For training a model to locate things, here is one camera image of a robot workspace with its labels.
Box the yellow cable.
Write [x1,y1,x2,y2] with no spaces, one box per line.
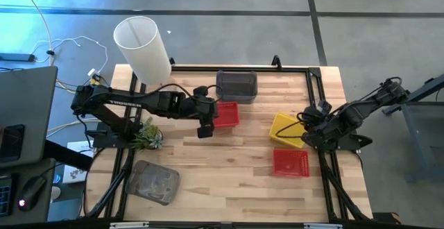
[54,78,80,95]

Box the thin black cable loop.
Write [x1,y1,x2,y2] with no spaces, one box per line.
[275,119,307,140]

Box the white printed box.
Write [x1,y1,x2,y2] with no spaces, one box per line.
[62,140,95,185]

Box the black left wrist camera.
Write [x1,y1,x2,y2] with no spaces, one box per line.
[196,123,215,139]

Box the green succulent in black pot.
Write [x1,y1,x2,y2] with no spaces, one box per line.
[133,117,164,151]

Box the thin white cable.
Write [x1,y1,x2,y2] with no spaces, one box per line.
[33,35,109,80]

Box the grey desk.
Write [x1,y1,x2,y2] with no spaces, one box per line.
[0,158,57,225]

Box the red slotted plastic basket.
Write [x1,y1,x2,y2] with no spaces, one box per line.
[212,101,241,129]
[272,148,311,178]

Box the blue-grey metal cart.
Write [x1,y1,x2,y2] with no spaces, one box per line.
[381,72,444,183]

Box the white cylindrical bin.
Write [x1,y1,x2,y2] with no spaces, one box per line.
[113,15,173,86]

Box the black keyboard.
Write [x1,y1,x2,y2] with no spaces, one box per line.
[0,175,13,218]

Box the black computer mouse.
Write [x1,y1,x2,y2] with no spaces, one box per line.
[17,175,47,212]

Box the grey computer monitor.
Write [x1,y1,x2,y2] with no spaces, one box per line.
[0,65,58,169]

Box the silver mounting bracket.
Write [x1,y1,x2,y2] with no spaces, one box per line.
[304,223,343,229]
[110,221,150,229]

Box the black desk bar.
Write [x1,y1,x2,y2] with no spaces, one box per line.
[44,139,94,171]

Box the black aluminium table frame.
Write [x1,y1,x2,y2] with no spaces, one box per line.
[83,64,374,223]

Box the yellow slotted plastic basket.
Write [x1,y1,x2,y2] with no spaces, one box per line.
[269,112,307,150]

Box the black power strip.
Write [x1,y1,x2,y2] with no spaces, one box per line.
[0,52,36,63]

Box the cream hanging cord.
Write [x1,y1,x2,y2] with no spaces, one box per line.
[15,0,55,65]

